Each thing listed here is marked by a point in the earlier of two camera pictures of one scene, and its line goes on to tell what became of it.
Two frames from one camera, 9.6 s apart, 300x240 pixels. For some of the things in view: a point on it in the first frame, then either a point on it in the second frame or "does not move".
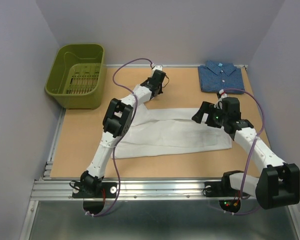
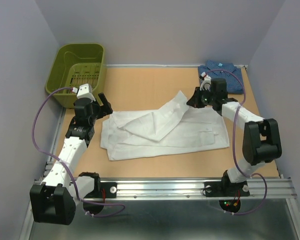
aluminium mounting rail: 137,189 does not move
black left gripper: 159,92 -> 104,110
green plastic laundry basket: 77,76 does not move
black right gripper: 208,108 -> 194,99
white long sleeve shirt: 162,131 does not move
